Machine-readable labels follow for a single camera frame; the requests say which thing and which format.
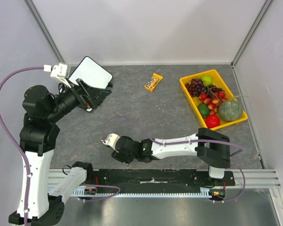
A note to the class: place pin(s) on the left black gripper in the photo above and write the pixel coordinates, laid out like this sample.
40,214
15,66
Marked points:
96,96

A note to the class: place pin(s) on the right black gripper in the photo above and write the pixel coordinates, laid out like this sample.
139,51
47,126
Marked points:
119,156

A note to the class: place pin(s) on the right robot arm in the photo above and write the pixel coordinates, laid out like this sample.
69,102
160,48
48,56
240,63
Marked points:
208,145

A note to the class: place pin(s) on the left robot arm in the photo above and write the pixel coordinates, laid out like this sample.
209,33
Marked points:
38,206

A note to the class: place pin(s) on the yellow candy packet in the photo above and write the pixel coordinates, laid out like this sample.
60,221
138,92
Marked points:
153,82

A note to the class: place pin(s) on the dark green lime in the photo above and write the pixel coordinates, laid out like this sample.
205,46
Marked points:
203,110

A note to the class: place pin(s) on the red apple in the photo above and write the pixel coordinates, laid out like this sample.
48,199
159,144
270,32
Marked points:
212,121

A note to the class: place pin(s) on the purple grape bunch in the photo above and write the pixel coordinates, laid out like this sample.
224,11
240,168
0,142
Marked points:
196,87

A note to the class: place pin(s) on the light green pear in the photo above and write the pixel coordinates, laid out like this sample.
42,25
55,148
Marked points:
207,80

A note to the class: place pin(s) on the green netted melon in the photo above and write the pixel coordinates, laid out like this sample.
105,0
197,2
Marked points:
231,110

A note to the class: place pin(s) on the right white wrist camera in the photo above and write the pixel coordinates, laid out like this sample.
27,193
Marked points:
111,140

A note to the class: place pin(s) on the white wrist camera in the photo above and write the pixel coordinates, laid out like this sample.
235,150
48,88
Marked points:
58,73
111,140

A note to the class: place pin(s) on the white whiteboard black frame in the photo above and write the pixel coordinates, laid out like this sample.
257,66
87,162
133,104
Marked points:
91,73

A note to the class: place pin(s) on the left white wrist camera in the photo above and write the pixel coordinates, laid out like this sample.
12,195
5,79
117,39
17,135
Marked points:
58,73

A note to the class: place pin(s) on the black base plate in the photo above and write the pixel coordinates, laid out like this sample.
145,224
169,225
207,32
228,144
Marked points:
158,180

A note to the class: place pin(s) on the left aluminium frame post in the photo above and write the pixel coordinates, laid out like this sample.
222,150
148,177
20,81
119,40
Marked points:
43,28

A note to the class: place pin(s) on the aluminium frame post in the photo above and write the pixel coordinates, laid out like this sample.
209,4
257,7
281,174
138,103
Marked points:
43,28
252,30

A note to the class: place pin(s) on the slotted cable duct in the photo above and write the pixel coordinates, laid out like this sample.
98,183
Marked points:
84,193

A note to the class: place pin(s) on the right aluminium frame post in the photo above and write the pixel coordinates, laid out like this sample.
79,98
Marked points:
252,30

